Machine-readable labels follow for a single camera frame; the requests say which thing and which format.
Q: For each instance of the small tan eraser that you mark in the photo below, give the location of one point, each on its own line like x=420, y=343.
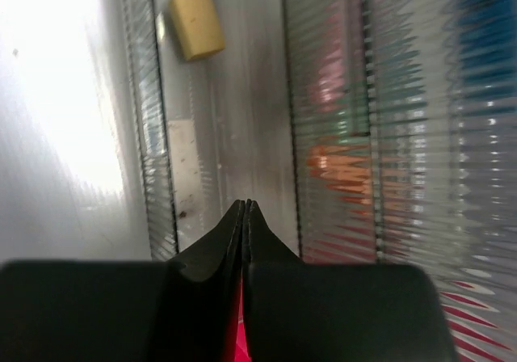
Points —
x=198, y=28

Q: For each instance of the white rectangular eraser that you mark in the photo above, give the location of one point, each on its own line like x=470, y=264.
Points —
x=184, y=158

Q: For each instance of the red plastic folder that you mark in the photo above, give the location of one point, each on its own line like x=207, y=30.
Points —
x=240, y=351

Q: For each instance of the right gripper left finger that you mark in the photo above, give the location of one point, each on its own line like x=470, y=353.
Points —
x=182, y=309

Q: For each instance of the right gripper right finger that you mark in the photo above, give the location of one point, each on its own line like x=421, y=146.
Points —
x=295, y=311

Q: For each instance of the orange transparent capsule case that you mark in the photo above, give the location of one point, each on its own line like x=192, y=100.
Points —
x=347, y=170

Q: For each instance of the clear acrylic drawer organizer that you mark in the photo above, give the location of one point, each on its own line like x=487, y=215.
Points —
x=441, y=82

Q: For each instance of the green transparent capsule case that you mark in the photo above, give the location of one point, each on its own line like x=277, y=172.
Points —
x=352, y=124

